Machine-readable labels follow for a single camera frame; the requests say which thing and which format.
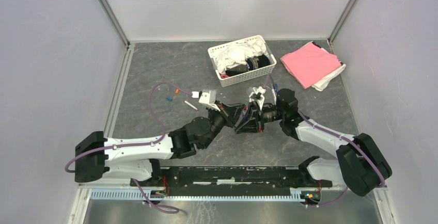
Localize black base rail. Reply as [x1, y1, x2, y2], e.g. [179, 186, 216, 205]
[139, 166, 333, 197]

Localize purple cable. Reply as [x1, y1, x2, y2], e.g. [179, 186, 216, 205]
[65, 82, 193, 174]
[262, 74, 386, 207]

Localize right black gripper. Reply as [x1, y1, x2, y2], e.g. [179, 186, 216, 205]
[235, 100, 286, 133]

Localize white pen blue ends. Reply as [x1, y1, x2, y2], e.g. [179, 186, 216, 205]
[272, 83, 278, 94]

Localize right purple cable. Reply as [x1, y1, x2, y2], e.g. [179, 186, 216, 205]
[262, 74, 386, 207]

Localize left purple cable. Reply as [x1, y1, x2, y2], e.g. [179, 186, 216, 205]
[65, 82, 193, 174]

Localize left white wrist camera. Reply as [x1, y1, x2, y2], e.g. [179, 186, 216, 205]
[191, 90, 221, 111]

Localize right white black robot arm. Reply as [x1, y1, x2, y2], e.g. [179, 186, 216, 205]
[235, 87, 393, 197]

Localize black cloth in basket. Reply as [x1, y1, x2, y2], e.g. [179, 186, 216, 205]
[225, 55, 271, 77]

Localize white cloth under pink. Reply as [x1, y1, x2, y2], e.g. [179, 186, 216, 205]
[306, 41, 346, 91]

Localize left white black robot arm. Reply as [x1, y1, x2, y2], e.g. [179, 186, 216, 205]
[68, 101, 245, 187]

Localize white cloth in basket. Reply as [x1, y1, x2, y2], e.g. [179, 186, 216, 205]
[211, 39, 267, 74]

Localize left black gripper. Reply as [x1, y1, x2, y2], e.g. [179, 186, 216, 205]
[201, 102, 246, 150]

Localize white plastic basket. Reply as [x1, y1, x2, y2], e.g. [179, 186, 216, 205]
[208, 35, 277, 87]

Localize pink folded cloth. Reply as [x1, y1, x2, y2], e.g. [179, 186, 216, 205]
[280, 42, 343, 89]

